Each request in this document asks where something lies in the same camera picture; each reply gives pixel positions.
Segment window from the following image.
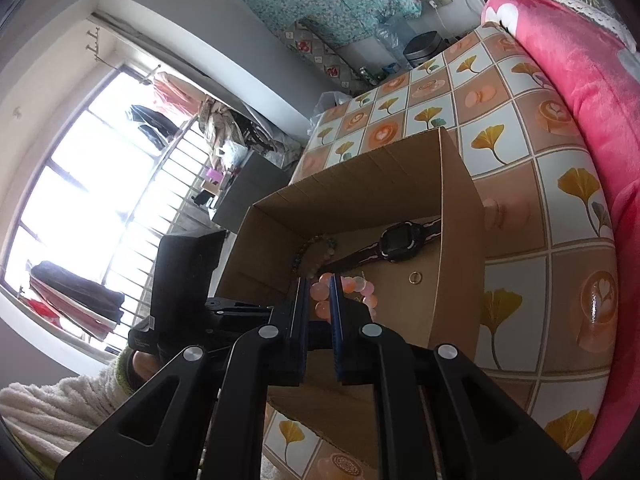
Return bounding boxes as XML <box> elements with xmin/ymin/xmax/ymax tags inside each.
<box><xmin>0</xmin><ymin>60</ymin><xmax>168</xmax><ymax>343</ymax></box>

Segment white plastic bag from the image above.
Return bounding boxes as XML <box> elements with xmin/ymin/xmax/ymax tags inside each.
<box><xmin>310</xmin><ymin>91</ymin><xmax>351</xmax><ymax>131</ymax></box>

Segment grey red patterned cloth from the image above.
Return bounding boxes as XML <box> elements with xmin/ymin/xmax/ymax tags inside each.
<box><xmin>280</xmin><ymin>17</ymin><xmax>361</xmax><ymax>93</ymax></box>

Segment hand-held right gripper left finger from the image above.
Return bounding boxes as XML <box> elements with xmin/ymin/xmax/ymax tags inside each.
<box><xmin>54</xmin><ymin>276</ymin><xmax>311</xmax><ymax>480</ymax></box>

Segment hanging pink garment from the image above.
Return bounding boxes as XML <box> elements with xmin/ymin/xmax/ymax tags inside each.
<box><xmin>150</xmin><ymin>72</ymin><xmax>202</xmax><ymax>121</ymax></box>

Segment person's left hand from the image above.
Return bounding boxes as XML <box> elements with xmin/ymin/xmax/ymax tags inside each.
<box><xmin>125</xmin><ymin>347</ymin><xmax>163</xmax><ymax>393</ymax></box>

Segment pink bead bracelet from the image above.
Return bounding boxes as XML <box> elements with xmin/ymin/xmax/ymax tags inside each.
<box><xmin>310</xmin><ymin>271</ymin><xmax>378</xmax><ymax>321</ymax></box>

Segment metal balcony railing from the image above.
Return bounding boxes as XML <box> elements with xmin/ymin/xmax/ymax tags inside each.
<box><xmin>100</xmin><ymin>110</ymin><xmax>236</xmax><ymax>361</ymax></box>

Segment pile of bags and clutter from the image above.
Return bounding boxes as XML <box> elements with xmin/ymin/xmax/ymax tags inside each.
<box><xmin>200</xmin><ymin>99</ymin><xmax>282</xmax><ymax>172</ymax></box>

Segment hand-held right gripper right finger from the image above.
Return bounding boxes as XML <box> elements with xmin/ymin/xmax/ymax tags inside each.
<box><xmin>327</xmin><ymin>275</ymin><xmax>583</xmax><ymax>480</ymax></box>

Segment brown cardboard box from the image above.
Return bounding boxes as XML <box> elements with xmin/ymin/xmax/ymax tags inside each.
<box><xmin>215</xmin><ymin>127</ymin><xmax>487</xmax><ymax>441</ymax></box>

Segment dark grey cabinet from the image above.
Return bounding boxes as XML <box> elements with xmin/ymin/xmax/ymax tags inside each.
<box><xmin>212</xmin><ymin>152</ymin><xmax>296</xmax><ymax>233</ymax></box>

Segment hanging dark garment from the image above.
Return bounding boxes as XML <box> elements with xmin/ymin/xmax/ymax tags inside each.
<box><xmin>131</xmin><ymin>104</ymin><xmax>177</xmax><ymax>139</ymax></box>

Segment dark folded clothes on rack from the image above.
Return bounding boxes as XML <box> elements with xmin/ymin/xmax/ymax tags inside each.
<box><xmin>29</xmin><ymin>260</ymin><xmax>126</xmax><ymax>342</ymax></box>

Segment clear empty water jug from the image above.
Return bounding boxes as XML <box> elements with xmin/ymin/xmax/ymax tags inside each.
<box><xmin>375</xmin><ymin>12</ymin><xmax>418</xmax><ymax>71</ymax></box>

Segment person's left forearm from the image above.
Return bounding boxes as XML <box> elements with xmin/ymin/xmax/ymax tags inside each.
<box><xmin>0</xmin><ymin>355</ymin><xmax>151</xmax><ymax>466</ymax></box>

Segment multicolour bead bracelet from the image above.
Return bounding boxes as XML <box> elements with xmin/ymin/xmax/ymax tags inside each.
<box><xmin>291</xmin><ymin>234</ymin><xmax>341</xmax><ymax>281</ymax></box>

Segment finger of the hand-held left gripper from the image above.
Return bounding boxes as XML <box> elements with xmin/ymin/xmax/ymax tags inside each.
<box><xmin>204</xmin><ymin>298</ymin><xmax>276</xmax><ymax>356</ymax></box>

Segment pink fleece blanket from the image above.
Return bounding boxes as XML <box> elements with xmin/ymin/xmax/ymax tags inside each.
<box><xmin>480</xmin><ymin>0</ymin><xmax>640</xmax><ymax>476</ymax></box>

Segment dark round cooker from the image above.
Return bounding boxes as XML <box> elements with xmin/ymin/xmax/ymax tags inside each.
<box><xmin>402</xmin><ymin>31</ymin><xmax>446</xmax><ymax>68</ymax></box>

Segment purple black wristwatch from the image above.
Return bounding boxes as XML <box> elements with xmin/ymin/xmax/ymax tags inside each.
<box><xmin>327</xmin><ymin>216</ymin><xmax>443</xmax><ymax>273</ymax></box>

